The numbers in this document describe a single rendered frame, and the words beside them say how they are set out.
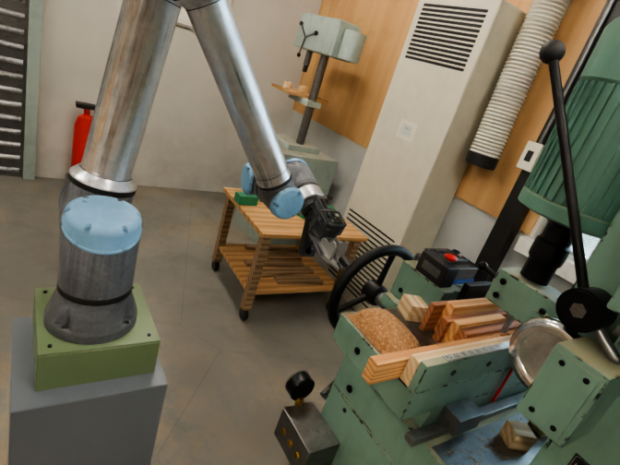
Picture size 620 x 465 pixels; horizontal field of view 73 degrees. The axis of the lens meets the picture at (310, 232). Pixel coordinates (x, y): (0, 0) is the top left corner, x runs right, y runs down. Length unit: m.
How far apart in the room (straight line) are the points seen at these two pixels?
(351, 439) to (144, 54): 0.90
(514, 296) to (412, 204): 1.52
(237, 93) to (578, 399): 0.79
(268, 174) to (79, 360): 0.57
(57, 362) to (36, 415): 0.11
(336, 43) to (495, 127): 1.17
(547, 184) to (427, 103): 1.64
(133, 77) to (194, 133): 2.67
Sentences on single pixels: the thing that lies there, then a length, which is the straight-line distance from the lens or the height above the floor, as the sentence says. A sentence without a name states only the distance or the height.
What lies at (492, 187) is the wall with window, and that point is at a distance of 2.41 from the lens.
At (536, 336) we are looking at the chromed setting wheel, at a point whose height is 1.04.
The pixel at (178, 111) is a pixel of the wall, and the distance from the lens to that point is 3.59.
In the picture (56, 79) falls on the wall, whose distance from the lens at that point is 3.43.
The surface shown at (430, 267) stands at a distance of 0.96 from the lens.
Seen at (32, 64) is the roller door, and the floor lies 0.78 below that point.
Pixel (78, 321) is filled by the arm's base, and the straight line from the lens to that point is 1.01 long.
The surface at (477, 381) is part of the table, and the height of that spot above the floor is 0.89.
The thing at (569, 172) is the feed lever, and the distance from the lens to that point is 0.71.
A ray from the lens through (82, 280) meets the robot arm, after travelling 0.97.
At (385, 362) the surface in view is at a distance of 0.68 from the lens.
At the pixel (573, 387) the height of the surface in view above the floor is 1.04.
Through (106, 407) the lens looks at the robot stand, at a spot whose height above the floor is 0.51.
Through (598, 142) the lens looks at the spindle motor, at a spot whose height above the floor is 1.33.
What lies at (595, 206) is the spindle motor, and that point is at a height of 1.24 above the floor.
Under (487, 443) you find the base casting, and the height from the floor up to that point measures 0.80.
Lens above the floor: 1.32
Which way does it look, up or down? 22 degrees down
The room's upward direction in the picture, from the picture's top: 18 degrees clockwise
